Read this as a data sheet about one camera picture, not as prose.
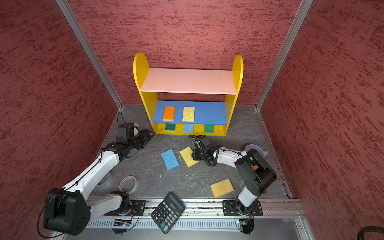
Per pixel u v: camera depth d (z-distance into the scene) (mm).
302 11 725
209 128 1035
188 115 947
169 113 948
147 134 756
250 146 901
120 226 724
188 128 1031
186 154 926
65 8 710
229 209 741
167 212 712
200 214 728
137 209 734
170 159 900
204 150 712
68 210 391
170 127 1025
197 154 812
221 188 793
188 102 1136
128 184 819
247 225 710
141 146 741
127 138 633
